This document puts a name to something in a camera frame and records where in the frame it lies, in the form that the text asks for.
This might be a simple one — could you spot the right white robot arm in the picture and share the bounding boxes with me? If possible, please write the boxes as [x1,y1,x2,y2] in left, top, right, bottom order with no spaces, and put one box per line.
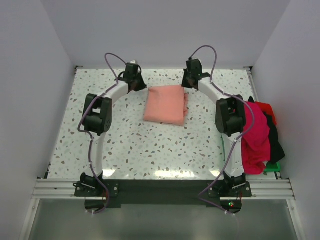
[181,58,246,197]

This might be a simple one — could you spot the black t shirt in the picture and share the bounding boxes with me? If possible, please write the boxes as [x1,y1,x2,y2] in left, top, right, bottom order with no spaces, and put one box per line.
[248,96,286,164]

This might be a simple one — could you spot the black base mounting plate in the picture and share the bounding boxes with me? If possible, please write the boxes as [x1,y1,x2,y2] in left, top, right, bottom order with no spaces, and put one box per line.
[73,180,253,213]

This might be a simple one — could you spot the aluminium rail frame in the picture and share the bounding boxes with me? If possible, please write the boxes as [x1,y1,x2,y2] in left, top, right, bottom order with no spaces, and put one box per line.
[18,66,300,240]

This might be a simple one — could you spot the salmon pink t shirt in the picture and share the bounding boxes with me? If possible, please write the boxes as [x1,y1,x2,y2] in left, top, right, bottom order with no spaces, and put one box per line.
[143,85,189,126]

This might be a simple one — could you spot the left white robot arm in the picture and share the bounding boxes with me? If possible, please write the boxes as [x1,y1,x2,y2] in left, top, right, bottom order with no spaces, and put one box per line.
[78,61,147,196]

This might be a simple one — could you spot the green plastic bin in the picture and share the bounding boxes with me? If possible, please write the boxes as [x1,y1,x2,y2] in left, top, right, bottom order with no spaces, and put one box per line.
[221,135,281,174]

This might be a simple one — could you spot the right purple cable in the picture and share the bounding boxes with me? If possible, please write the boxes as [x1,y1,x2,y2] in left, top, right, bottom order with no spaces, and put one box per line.
[188,45,256,210]

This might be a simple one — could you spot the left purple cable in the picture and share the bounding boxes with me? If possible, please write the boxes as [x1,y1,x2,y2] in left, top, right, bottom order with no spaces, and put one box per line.
[77,52,133,215]

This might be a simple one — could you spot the magenta t shirt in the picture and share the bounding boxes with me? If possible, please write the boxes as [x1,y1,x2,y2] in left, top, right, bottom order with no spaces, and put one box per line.
[241,102,271,175]

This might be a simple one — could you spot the red t shirt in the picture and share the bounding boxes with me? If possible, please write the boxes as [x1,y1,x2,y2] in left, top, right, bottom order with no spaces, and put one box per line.
[255,101,277,126]

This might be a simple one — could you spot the purple cable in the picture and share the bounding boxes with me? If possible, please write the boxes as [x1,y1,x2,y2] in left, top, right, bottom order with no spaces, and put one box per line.
[188,45,256,210]
[77,52,133,215]

